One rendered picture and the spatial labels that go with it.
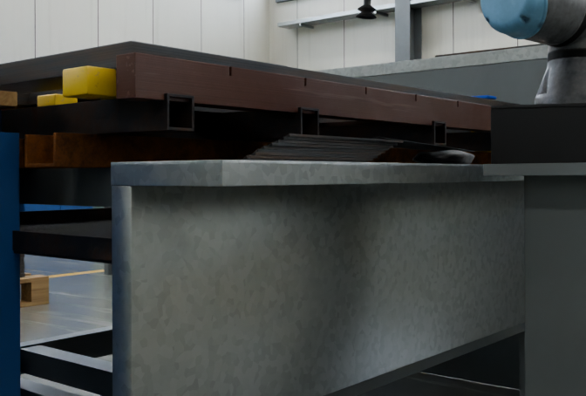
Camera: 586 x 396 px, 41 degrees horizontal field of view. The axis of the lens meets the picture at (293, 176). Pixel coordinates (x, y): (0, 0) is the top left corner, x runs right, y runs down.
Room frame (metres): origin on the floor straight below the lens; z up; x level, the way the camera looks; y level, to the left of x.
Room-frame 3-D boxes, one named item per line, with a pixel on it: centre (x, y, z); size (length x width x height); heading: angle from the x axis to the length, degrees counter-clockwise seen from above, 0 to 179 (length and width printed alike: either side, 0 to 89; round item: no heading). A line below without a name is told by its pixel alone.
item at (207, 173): (1.43, -0.26, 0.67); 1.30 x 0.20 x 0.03; 140
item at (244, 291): (1.49, -0.20, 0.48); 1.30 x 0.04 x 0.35; 140
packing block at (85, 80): (1.11, 0.29, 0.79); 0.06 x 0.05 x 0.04; 50
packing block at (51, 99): (1.47, 0.44, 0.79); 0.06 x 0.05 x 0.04; 50
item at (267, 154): (1.18, -0.01, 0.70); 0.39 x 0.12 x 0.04; 140
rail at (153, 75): (1.66, -0.29, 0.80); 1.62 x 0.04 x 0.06; 140
